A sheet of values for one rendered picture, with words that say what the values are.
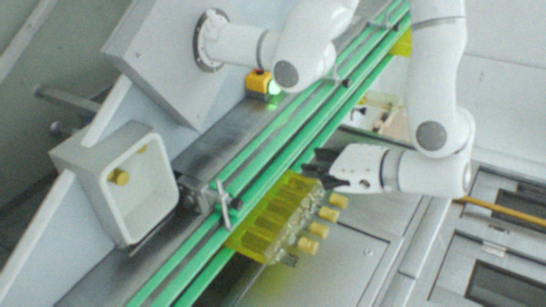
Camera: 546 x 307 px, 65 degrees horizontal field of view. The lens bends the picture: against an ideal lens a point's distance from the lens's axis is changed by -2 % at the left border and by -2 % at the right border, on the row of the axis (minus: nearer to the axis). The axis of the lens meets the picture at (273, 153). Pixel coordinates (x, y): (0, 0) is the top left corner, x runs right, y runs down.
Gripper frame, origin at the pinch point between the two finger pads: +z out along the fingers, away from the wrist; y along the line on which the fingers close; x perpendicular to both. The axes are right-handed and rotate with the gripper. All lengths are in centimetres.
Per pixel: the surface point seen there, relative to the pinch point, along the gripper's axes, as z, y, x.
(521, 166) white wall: 37, 462, -344
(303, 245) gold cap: 11.9, 0.1, -26.7
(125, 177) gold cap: 36.2, -19.2, 6.2
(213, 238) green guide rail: 29.8, -10.6, -18.7
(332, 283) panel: 8.6, 2.0, -41.9
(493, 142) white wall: 77, 498, -334
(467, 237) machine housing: -16, 37, -53
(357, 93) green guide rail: 31, 77, -26
